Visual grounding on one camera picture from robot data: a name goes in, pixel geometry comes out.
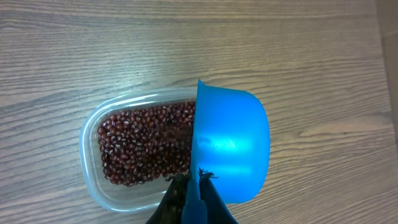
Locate blue plastic scoop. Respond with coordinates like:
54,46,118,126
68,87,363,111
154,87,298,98
181,82,271,223

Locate clear plastic container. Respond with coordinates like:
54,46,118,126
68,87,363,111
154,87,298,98
79,87,197,213

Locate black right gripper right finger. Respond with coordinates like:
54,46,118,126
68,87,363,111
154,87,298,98
198,169,238,224

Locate red beans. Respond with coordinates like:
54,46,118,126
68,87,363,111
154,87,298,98
97,100,196,187

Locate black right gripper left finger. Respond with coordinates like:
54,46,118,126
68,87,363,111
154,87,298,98
146,174,190,224

